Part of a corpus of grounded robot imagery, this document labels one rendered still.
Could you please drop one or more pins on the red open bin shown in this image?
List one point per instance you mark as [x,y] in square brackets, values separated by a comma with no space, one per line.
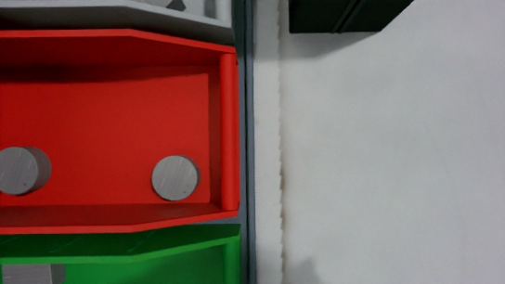
[106,105]

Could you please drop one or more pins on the green bin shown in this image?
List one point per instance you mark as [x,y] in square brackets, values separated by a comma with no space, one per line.
[183,254]

